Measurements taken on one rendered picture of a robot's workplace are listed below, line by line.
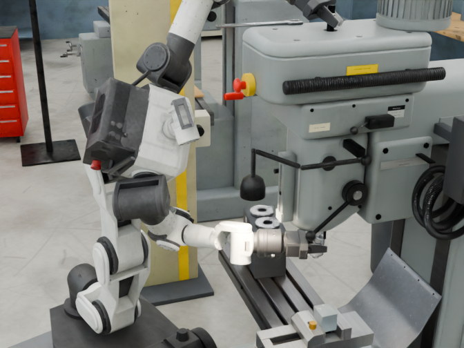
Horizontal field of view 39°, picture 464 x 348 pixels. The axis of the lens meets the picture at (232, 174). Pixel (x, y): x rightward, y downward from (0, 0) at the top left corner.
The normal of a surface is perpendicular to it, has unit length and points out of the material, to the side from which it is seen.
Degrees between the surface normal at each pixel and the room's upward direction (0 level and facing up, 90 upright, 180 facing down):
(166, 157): 58
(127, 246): 81
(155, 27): 90
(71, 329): 0
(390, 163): 90
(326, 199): 90
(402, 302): 63
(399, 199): 90
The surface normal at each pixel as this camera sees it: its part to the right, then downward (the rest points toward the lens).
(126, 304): 0.29, -0.66
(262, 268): 0.18, 0.40
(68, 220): 0.00, -0.91
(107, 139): 0.51, -0.20
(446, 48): -0.95, 0.12
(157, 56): -0.42, -0.14
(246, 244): 0.00, 0.08
